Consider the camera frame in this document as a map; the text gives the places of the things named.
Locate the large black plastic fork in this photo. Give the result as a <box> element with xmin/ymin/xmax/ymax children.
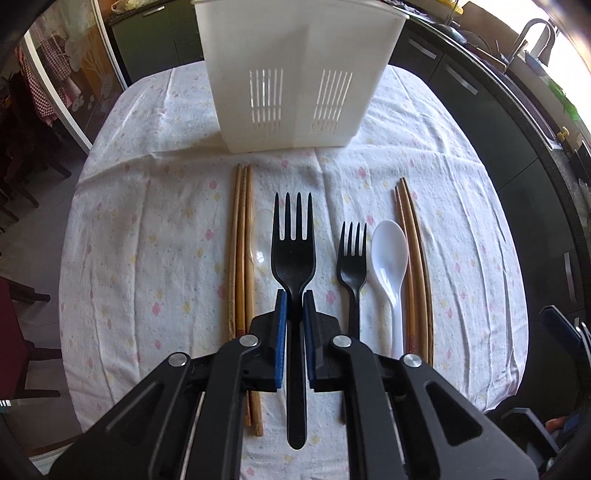
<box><xmin>271</xmin><ymin>195</ymin><xmax>315</xmax><ymax>450</ymax></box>

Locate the small black plastic fork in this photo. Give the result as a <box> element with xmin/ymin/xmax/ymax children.
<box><xmin>337</xmin><ymin>223</ymin><xmax>368</xmax><ymax>339</ymax></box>

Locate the white plastic spoon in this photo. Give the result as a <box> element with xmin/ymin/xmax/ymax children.
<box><xmin>370</xmin><ymin>220</ymin><xmax>409</xmax><ymax>359</ymax></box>

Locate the steel kitchen faucet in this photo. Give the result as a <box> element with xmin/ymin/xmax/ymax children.
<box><xmin>506</xmin><ymin>18</ymin><xmax>558</xmax><ymax>70</ymax></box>

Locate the white floral tablecloth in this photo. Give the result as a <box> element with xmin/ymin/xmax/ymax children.
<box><xmin>59</xmin><ymin>63</ymin><xmax>528</xmax><ymax>428</ymax></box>

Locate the dark red wooden chair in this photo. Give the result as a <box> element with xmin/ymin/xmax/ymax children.
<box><xmin>0</xmin><ymin>277</ymin><xmax>62</xmax><ymax>400</ymax></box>

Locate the white plastic utensil holder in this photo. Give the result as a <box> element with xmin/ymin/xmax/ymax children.
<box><xmin>193</xmin><ymin>0</ymin><xmax>409</xmax><ymax>153</ymax></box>

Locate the sliding glass door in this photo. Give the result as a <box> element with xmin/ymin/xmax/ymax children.
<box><xmin>16</xmin><ymin>1</ymin><xmax>127</xmax><ymax>152</ymax></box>

